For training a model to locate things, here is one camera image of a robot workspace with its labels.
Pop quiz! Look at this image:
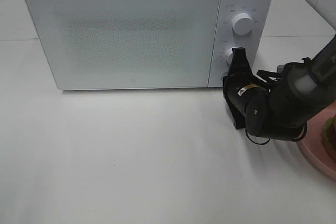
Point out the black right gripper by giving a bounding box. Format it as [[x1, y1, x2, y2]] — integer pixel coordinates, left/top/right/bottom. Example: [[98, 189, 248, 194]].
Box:
[[223, 47, 268, 129]]

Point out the white microwave door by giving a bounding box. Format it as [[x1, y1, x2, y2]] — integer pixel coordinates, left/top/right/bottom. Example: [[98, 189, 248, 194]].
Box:
[[25, 0, 219, 90]]

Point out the pink round plate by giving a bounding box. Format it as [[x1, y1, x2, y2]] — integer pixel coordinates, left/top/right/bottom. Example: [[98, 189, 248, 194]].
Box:
[[297, 103, 335, 180]]

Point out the burger with lettuce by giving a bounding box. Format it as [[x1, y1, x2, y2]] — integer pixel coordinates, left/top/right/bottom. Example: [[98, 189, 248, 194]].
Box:
[[322, 116, 335, 161]]

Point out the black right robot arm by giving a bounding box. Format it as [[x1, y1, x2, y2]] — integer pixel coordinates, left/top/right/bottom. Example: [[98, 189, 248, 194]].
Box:
[[223, 39, 335, 142]]

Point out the lower white microwave knob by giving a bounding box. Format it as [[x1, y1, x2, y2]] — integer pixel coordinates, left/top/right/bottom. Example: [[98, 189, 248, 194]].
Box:
[[223, 47, 233, 66]]

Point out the white microwave knob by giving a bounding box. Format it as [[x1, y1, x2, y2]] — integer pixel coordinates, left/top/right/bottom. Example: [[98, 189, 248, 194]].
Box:
[[223, 47, 233, 66], [230, 11, 254, 35]]

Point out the upper white microwave knob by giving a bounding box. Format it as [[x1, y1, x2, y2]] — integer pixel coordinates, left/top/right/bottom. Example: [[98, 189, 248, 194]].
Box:
[[230, 11, 254, 35]]

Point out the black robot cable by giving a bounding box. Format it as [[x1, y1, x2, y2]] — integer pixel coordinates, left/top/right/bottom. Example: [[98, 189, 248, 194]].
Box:
[[244, 57, 313, 146]]

